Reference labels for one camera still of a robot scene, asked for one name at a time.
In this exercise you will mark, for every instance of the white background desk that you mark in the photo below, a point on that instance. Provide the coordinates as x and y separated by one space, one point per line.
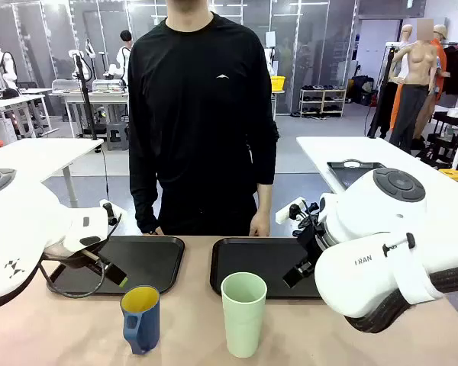
11 101

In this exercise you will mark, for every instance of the clear plastic container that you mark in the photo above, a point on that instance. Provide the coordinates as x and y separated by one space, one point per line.
108 86
65 86

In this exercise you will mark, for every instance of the person's left forearm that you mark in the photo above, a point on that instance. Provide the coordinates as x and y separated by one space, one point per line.
265 175

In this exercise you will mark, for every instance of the person in black shirt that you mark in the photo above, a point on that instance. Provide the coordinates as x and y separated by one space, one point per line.
198 114

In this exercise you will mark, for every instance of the person's left hand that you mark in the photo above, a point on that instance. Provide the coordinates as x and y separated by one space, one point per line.
260 225

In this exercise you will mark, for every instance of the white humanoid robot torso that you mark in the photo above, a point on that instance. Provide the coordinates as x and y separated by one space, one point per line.
7 68

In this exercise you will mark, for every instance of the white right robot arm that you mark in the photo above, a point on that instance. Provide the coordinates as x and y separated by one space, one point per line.
366 274

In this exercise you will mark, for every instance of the black tripod stand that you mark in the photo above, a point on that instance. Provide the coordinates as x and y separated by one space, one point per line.
383 87
84 91

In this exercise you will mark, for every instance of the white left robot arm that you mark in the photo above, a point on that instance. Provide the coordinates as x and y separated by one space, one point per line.
19 228

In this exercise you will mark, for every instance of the black bags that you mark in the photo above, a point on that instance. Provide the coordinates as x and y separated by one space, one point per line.
360 89

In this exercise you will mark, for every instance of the white mannequin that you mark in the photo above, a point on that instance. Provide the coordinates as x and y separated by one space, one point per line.
406 38

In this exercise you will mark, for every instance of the black cap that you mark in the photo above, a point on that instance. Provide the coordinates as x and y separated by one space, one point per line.
9 94

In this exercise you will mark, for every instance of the black plastic serving tray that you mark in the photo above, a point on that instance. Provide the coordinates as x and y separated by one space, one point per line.
259 257
149 259

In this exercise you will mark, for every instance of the person's right hand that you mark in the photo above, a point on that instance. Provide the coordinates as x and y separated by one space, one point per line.
158 231

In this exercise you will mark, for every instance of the grey plastic stool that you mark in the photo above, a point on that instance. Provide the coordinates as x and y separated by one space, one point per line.
116 137

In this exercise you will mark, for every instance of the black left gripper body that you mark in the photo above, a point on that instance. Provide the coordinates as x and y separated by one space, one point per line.
76 259

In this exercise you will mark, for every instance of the yellow basket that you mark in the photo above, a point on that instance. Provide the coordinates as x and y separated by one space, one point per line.
278 83

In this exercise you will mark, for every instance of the person's right forearm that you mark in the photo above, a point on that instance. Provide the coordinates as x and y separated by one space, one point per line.
143 190

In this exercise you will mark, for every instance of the white background workbench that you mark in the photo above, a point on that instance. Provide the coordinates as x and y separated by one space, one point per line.
99 97

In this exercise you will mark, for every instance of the mannequin in orange clothes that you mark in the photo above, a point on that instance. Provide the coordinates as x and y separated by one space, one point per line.
440 57

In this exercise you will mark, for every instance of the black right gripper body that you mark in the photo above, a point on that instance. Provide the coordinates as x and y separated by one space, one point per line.
315 244

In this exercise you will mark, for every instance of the background person white clothes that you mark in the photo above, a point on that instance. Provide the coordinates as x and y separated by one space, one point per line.
125 57

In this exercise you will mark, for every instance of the pale green plastic cup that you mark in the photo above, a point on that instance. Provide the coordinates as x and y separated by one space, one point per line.
244 328

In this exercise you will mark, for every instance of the beige mannequin grey trousers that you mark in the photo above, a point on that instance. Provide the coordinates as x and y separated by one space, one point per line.
418 68

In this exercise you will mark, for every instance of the white side table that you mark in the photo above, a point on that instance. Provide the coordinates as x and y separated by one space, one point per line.
328 148
34 152

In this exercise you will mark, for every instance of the wooden shoe rack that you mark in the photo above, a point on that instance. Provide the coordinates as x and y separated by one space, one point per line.
322 101

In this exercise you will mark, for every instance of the blue mug yellow inside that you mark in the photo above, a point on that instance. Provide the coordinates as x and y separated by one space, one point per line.
145 324

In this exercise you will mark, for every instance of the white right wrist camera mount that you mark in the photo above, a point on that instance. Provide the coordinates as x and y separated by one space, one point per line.
284 214

